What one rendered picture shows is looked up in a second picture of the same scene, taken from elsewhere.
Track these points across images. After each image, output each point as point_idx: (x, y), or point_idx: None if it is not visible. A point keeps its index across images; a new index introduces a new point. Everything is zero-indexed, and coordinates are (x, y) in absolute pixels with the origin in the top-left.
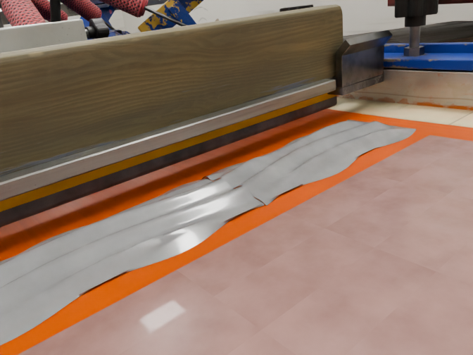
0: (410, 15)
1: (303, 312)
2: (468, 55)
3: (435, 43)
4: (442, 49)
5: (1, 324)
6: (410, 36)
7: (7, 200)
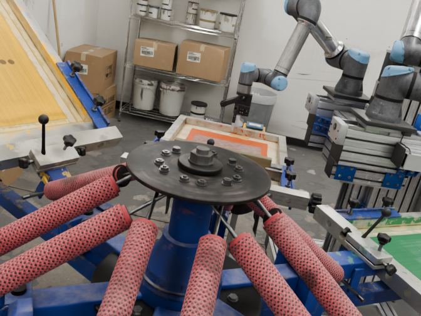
0: (163, 135)
1: None
2: (161, 140)
3: (155, 140)
4: (156, 140)
5: None
6: (159, 140)
7: None
